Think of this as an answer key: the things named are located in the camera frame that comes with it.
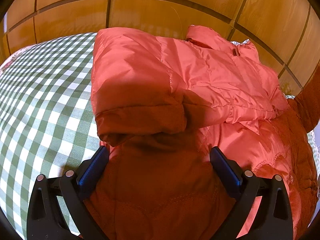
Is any orange puffer jacket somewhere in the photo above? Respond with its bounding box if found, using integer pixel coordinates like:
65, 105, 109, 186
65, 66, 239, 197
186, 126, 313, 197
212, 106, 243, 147
85, 25, 319, 239

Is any green white checkered bedsheet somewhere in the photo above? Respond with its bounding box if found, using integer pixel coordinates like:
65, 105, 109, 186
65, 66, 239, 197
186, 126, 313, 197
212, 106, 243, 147
1, 33, 99, 239

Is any floral pillow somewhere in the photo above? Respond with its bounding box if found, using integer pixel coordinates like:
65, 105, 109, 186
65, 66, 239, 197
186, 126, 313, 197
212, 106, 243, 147
0, 45, 35, 75

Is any wooden panelled wardrobe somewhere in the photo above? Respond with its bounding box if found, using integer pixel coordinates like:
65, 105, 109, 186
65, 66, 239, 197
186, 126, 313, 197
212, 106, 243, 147
1, 0, 319, 94

